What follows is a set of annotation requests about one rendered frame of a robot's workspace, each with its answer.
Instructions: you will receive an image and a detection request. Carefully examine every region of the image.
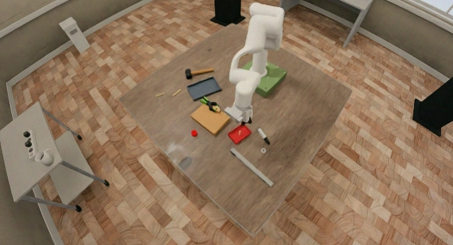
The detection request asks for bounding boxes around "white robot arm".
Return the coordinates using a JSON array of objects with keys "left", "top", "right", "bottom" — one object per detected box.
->
[{"left": 224, "top": 3, "right": 285, "bottom": 124}]

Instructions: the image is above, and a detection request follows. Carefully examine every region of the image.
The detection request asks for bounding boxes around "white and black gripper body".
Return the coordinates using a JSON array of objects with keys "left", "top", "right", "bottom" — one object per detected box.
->
[{"left": 241, "top": 109, "right": 253, "bottom": 123}]

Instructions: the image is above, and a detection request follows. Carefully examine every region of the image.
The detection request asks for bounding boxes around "white marker with black cap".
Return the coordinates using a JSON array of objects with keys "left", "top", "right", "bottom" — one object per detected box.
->
[{"left": 257, "top": 128, "right": 270, "bottom": 144}]

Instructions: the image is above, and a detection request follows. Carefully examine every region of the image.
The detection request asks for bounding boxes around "black rubber mallet with wooden handle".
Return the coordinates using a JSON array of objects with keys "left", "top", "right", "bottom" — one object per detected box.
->
[{"left": 185, "top": 68, "right": 214, "bottom": 79}]

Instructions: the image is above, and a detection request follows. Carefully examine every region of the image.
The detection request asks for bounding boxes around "red shallow tray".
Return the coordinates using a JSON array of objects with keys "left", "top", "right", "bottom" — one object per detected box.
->
[{"left": 228, "top": 125, "right": 251, "bottom": 145}]

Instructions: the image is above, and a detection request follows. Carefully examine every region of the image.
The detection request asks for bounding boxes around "grey flat bar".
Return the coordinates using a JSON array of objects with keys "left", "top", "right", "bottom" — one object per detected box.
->
[{"left": 230, "top": 148, "right": 273, "bottom": 186}]

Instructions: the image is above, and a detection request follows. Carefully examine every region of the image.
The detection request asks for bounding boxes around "tan wooden bench board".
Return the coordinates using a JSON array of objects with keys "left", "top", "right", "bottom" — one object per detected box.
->
[{"left": 191, "top": 104, "right": 230, "bottom": 136}]

